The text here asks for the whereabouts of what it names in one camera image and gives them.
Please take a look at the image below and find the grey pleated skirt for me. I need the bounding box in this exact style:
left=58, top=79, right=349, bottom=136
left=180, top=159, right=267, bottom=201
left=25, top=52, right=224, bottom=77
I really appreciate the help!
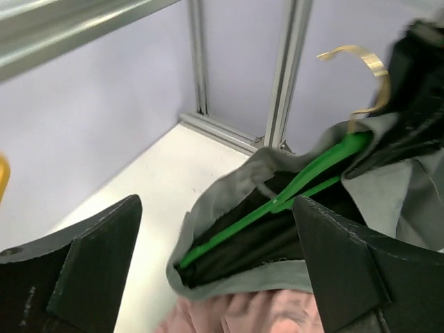
left=166, top=113, right=443, bottom=305

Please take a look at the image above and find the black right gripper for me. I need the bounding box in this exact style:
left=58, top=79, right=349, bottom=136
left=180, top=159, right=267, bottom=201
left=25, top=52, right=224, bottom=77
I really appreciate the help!
left=346, top=19, right=443, bottom=177

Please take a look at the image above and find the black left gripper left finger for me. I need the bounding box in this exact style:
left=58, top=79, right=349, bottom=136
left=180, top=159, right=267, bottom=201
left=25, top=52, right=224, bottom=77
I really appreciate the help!
left=1, top=195, right=142, bottom=333

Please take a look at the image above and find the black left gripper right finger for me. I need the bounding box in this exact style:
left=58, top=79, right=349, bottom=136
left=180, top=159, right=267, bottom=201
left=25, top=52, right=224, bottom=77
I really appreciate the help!
left=293, top=196, right=443, bottom=332

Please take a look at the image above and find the green plastic hanger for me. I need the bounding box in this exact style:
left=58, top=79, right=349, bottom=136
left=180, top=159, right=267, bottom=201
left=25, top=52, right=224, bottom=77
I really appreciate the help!
left=178, top=44, right=391, bottom=268

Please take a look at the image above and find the pink pleated skirt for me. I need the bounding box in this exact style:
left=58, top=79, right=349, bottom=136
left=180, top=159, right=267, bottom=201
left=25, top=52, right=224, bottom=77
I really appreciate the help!
left=155, top=289, right=324, bottom=333

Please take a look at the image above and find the yellow hanger of pink skirt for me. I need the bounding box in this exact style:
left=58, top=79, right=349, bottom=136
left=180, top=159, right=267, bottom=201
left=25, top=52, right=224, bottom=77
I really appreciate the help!
left=0, top=155, right=10, bottom=200

